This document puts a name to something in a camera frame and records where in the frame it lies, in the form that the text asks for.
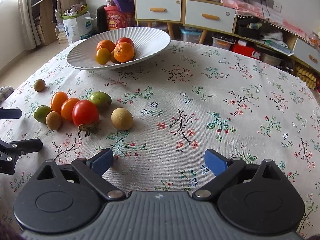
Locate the grey cushion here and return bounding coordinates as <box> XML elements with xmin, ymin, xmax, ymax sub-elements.
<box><xmin>0</xmin><ymin>86</ymin><xmax>14</xmax><ymax>104</ymax></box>

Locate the white paper bag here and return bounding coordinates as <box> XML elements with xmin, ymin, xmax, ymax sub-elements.
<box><xmin>62</xmin><ymin>11</ymin><xmax>96</xmax><ymax>44</ymax></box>

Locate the red tomato with stem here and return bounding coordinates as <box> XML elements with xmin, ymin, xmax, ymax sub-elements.
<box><xmin>72</xmin><ymin>100</ymin><xmax>99</xmax><ymax>138</ymax></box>

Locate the orange cherry tomato upper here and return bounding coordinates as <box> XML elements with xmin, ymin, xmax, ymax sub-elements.
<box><xmin>50</xmin><ymin>91</ymin><xmax>68</xmax><ymax>113</ymax></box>

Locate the round red tomato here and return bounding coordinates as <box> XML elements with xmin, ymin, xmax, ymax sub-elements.
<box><xmin>116</xmin><ymin>37</ymin><xmax>134</xmax><ymax>46</ymax></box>

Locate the small tan longan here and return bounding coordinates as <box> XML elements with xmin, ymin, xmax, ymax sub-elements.
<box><xmin>111</xmin><ymin>108</ymin><xmax>133</xmax><ymax>131</ymax></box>

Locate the white ribbed plate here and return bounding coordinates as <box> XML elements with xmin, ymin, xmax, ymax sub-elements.
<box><xmin>67</xmin><ymin>27</ymin><xmax>171</xmax><ymax>70</ymax></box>

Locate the red box under bench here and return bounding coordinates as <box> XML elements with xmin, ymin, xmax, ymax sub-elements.
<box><xmin>231</xmin><ymin>43</ymin><xmax>261</xmax><ymax>60</ymax></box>

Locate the wooden bookshelf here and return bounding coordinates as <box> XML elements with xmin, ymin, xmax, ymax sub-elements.
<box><xmin>31</xmin><ymin>0</ymin><xmax>86</xmax><ymax>46</ymax></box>

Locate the red round bucket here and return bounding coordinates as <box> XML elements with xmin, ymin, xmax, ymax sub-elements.
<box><xmin>104</xmin><ymin>5</ymin><xmax>135</xmax><ymax>30</ymax></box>

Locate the pink cloth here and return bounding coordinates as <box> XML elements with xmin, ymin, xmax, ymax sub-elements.
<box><xmin>220</xmin><ymin>0</ymin><xmax>310</xmax><ymax>42</ymax></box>

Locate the yellow-orange cherry tomato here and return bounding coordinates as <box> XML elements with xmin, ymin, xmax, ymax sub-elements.
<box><xmin>95</xmin><ymin>48</ymin><xmax>110</xmax><ymax>65</ymax></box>

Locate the floral tablecloth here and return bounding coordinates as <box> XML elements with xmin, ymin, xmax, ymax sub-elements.
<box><xmin>1</xmin><ymin>41</ymin><xmax>319</xmax><ymax>237</ymax></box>

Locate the large orange mandarin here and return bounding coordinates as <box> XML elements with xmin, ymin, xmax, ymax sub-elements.
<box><xmin>96</xmin><ymin>40</ymin><xmax>116</xmax><ymax>53</ymax></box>

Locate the green jujube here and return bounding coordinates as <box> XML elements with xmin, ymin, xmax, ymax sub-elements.
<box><xmin>33</xmin><ymin>105</ymin><xmax>52</xmax><ymax>123</ymax></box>
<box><xmin>88</xmin><ymin>92</ymin><xmax>112</xmax><ymax>112</ymax></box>

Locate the low wooden bench cabinet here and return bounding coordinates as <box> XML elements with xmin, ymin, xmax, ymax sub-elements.
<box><xmin>235</xmin><ymin>14</ymin><xmax>319</xmax><ymax>72</ymax></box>

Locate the orange cherry tomato lower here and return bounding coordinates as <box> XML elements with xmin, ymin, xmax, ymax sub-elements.
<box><xmin>60</xmin><ymin>98</ymin><xmax>80</xmax><ymax>122</ymax></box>

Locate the white drawer cabinet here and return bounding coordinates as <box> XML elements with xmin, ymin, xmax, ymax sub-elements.
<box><xmin>134</xmin><ymin>0</ymin><xmax>236</xmax><ymax>44</ymax></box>

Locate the black tablet on stand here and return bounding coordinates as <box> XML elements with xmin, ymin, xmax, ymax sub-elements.
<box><xmin>96</xmin><ymin>5</ymin><xmax>108</xmax><ymax>33</ymax></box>

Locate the orange cherry tomato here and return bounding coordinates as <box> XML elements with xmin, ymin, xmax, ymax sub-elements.
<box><xmin>50</xmin><ymin>91</ymin><xmax>68</xmax><ymax>113</ymax></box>
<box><xmin>60</xmin><ymin>98</ymin><xmax>80</xmax><ymax>122</ymax></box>

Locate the clear storage box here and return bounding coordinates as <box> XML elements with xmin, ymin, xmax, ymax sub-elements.
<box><xmin>179</xmin><ymin>26</ymin><xmax>202</xmax><ymax>43</ymax></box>

